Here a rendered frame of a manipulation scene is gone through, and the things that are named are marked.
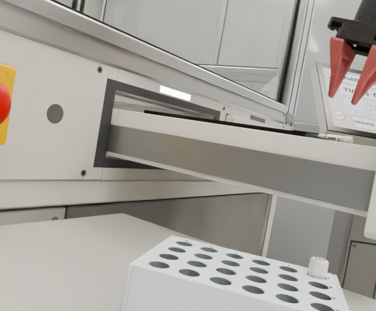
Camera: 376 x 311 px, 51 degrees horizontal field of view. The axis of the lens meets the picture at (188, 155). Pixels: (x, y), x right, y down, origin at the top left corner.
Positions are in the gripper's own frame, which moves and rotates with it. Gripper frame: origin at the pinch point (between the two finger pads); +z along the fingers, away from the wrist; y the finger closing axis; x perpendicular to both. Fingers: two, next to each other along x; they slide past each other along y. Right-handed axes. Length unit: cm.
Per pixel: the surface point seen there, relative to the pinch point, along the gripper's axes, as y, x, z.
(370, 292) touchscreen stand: 5, 94, 47
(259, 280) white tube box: 10.5, -32.7, 17.2
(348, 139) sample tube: 3.4, -1.3, 5.5
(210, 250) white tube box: 5.5, -30.6, 18.2
